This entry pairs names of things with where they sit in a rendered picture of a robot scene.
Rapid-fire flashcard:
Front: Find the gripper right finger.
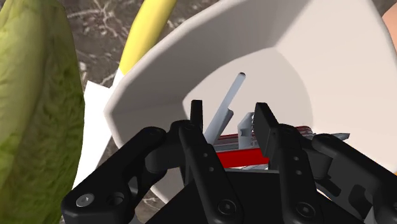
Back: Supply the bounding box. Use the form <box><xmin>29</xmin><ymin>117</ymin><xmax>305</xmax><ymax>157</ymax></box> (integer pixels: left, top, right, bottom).
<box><xmin>253</xmin><ymin>102</ymin><xmax>397</xmax><ymax>224</ymax></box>

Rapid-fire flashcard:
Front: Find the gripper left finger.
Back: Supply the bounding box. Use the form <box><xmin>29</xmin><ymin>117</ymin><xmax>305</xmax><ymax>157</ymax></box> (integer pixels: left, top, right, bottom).
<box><xmin>60</xmin><ymin>99</ymin><xmax>246</xmax><ymax>224</ymax></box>

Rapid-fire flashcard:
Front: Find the red and grey multi-tool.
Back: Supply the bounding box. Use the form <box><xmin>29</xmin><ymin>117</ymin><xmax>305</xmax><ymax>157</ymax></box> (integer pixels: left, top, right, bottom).
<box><xmin>203</xmin><ymin>72</ymin><xmax>351</xmax><ymax>171</ymax></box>

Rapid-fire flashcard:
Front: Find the white bowl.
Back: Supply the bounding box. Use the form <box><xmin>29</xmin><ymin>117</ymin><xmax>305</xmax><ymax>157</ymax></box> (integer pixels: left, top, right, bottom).
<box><xmin>104</xmin><ymin>0</ymin><xmax>397</xmax><ymax>204</ymax></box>

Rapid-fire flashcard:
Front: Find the white paper sheet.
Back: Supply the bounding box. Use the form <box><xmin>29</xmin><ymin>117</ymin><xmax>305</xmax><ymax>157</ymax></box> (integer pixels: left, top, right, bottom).
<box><xmin>71</xmin><ymin>69</ymin><xmax>125</xmax><ymax>190</ymax></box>

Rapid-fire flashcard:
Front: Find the yellow banana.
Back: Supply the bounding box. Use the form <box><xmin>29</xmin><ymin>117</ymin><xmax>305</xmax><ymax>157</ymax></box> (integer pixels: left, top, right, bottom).
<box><xmin>119</xmin><ymin>0</ymin><xmax>178</xmax><ymax>76</ymax></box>

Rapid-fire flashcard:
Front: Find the peach round object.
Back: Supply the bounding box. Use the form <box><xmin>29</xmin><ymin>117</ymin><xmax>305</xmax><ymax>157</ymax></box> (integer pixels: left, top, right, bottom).
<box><xmin>382</xmin><ymin>4</ymin><xmax>397</xmax><ymax>53</ymax></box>

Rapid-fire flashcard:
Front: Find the green lettuce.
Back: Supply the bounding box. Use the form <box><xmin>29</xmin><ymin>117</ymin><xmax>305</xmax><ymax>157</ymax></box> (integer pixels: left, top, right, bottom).
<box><xmin>0</xmin><ymin>0</ymin><xmax>86</xmax><ymax>224</ymax></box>

